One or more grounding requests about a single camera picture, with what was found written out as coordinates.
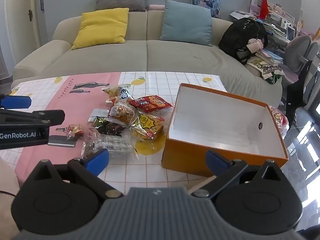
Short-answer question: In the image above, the pile of books and boxes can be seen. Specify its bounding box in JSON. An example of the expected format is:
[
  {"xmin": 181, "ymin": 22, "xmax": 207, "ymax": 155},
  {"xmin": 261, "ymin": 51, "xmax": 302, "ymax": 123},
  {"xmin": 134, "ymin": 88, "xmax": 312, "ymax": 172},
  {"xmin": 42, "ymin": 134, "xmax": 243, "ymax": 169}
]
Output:
[{"xmin": 229, "ymin": 0, "xmax": 320, "ymax": 43}]

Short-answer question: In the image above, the silver snack packet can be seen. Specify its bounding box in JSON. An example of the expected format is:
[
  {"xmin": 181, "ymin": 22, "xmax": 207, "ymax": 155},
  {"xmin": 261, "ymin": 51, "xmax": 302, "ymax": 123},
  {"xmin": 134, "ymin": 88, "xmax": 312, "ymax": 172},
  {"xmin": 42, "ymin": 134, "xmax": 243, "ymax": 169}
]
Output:
[{"xmin": 87, "ymin": 108, "xmax": 111, "ymax": 123}]

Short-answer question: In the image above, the light blue cushion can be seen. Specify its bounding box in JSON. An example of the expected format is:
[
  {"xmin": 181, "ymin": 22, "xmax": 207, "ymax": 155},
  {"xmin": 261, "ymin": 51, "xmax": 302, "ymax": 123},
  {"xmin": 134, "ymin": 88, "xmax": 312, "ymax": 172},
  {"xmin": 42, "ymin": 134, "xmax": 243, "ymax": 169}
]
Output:
[{"xmin": 159, "ymin": 0, "xmax": 213, "ymax": 47}]

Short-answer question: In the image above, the yellow cushion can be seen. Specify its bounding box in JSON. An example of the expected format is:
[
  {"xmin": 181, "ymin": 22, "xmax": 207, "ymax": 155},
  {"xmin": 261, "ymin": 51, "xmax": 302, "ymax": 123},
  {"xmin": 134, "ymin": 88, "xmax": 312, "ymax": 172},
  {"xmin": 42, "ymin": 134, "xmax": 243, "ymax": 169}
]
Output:
[{"xmin": 71, "ymin": 7, "xmax": 130, "ymax": 50}]

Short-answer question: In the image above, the pink pouch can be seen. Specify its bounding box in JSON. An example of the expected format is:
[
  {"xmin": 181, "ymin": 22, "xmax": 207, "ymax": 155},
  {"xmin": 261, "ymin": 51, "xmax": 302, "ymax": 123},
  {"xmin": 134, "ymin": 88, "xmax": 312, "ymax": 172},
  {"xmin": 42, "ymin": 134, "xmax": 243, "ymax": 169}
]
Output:
[{"xmin": 246, "ymin": 38, "xmax": 264, "ymax": 54}]

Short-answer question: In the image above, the clear candy packet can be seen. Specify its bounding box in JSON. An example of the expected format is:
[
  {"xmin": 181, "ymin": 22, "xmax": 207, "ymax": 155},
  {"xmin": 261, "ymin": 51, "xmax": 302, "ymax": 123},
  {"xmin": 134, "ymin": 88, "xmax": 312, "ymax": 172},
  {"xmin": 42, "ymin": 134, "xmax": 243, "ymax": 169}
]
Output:
[{"xmin": 82, "ymin": 134, "xmax": 139, "ymax": 159}]

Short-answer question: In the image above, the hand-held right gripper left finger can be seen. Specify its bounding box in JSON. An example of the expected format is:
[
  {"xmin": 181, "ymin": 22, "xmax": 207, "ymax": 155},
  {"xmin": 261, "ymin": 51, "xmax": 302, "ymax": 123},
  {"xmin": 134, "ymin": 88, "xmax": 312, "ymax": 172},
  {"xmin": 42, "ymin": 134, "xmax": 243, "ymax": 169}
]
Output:
[{"xmin": 24, "ymin": 149, "xmax": 124, "ymax": 200}]

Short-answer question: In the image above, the grey office chair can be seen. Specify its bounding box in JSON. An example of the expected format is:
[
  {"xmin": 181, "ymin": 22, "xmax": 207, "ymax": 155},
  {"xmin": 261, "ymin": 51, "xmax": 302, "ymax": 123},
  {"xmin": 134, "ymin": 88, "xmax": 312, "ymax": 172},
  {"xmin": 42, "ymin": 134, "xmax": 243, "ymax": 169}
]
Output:
[{"xmin": 282, "ymin": 34, "xmax": 320, "ymax": 85}]

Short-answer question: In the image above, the red stick snack packet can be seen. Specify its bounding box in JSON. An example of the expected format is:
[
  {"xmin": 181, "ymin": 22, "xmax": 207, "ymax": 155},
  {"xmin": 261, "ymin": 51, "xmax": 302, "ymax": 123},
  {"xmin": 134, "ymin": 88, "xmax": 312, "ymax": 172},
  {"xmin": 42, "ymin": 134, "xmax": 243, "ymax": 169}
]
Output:
[{"xmin": 108, "ymin": 97, "xmax": 137, "ymax": 125}]

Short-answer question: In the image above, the pink lemon print tablecloth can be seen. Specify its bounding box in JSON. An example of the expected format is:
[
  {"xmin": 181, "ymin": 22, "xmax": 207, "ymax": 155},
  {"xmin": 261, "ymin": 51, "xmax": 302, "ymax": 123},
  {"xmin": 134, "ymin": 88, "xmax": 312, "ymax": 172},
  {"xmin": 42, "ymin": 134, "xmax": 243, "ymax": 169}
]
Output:
[{"xmin": 10, "ymin": 71, "xmax": 250, "ymax": 196}]

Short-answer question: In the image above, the yellow waffle packet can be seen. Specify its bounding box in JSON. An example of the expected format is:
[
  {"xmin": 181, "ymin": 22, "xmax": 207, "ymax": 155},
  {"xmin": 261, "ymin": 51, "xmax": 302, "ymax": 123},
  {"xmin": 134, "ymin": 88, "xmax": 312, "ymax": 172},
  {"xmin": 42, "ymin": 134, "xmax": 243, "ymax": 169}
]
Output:
[{"xmin": 130, "ymin": 114, "xmax": 165, "ymax": 141}]

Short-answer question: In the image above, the yellow white chips packet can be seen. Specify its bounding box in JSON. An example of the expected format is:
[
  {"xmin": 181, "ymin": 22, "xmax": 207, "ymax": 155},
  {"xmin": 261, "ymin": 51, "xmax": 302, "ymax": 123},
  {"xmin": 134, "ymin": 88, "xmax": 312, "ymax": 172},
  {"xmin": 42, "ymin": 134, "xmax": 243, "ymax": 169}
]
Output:
[{"xmin": 102, "ymin": 85, "xmax": 135, "ymax": 103}]

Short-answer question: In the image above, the beige sofa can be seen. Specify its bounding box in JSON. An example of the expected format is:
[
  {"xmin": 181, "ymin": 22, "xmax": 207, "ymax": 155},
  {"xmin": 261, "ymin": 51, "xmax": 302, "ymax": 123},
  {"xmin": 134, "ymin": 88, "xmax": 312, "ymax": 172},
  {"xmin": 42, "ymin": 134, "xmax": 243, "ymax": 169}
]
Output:
[{"xmin": 12, "ymin": 10, "xmax": 283, "ymax": 108}]

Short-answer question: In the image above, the small red candy packet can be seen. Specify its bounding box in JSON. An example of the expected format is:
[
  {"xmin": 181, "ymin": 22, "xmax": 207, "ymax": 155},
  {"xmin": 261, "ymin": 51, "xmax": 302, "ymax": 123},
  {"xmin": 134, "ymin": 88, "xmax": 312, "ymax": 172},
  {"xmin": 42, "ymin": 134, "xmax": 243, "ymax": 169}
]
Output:
[{"xmin": 65, "ymin": 124, "xmax": 85, "ymax": 139}]

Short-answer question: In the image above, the black backpack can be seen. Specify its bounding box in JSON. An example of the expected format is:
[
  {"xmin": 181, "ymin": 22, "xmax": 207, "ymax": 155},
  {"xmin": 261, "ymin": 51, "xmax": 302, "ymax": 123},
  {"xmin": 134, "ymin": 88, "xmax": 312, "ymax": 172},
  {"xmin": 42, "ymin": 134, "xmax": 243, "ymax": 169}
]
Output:
[{"xmin": 218, "ymin": 17, "xmax": 268, "ymax": 64}]

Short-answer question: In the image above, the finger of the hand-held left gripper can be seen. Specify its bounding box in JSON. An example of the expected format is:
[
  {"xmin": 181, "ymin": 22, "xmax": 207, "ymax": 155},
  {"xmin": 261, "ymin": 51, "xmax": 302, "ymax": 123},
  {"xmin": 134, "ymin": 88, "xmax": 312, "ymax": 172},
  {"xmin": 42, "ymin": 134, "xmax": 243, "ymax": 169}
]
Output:
[
  {"xmin": 0, "ymin": 94, "xmax": 32, "ymax": 110},
  {"xmin": 0, "ymin": 109, "xmax": 66, "ymax": 127}
]

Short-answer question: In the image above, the white door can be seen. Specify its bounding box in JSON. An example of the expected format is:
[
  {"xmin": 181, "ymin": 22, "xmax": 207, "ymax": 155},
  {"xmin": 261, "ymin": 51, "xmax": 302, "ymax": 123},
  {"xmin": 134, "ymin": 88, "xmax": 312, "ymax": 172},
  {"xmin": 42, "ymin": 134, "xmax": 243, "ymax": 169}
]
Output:
[{"xmin": 5, "ymin": 0, "xmax": 43, "ymax": 53}]

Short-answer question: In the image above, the orange cardboard box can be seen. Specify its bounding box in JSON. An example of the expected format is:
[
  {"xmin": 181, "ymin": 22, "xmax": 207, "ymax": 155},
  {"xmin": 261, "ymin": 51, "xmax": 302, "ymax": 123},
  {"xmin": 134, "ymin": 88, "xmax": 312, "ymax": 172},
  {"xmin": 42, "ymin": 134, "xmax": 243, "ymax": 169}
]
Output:
[{"xmin": 161, "ymin": 82, "xmax": 289, "ymax": 178}]

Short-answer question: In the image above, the stack of books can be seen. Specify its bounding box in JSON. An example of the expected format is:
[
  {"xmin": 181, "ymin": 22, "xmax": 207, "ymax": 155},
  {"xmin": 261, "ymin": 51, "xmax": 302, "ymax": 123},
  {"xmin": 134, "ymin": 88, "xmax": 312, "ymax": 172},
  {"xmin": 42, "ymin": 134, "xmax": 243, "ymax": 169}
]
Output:
[{"xmin": 255, "ymin": 49, "xmax": 284, "ymax": 65}]

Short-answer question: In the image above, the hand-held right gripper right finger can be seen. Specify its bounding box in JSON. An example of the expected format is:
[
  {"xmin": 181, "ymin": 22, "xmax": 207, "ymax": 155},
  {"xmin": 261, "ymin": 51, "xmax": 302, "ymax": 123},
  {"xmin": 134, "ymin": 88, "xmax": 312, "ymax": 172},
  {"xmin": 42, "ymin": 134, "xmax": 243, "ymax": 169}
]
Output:
[{"xmin": 192, "ymin": 149, "xmax": 295, "ymax": 199}]

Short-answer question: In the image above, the grey cushion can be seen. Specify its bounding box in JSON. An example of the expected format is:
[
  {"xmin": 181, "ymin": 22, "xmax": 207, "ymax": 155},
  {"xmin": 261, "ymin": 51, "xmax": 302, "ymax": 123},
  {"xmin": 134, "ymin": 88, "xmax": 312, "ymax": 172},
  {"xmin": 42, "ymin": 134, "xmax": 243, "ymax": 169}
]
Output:
[{"xmin": 96, "ymin": 0, "xmax": 148, "ymax": 12}]

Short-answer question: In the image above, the red printed plastic bag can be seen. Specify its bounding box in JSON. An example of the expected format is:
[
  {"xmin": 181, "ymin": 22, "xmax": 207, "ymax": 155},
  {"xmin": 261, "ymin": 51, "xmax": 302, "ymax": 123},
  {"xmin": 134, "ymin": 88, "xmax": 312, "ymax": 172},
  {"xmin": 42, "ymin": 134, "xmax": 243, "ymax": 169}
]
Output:
[{"xmin": 270, "ymin": 106, "xmax": 289, "ymax": 138}]

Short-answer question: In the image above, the black green snack packet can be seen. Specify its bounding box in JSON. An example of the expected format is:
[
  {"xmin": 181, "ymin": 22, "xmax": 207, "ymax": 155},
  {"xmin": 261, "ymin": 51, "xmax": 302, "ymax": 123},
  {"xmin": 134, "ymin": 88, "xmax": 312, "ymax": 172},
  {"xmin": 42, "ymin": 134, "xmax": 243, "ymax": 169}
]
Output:
[{"xmin": 92, "ymin": 116, "xmax": 128, "ymax": 137}]

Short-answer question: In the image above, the printed tote bag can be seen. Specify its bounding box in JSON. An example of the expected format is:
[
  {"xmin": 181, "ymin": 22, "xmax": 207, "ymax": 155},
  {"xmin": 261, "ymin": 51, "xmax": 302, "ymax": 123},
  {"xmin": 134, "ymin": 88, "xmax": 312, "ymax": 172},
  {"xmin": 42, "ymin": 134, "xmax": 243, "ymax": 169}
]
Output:
[{"xmin": 246, "ymin": 56, "xmax": 285, "ymax": 84}]

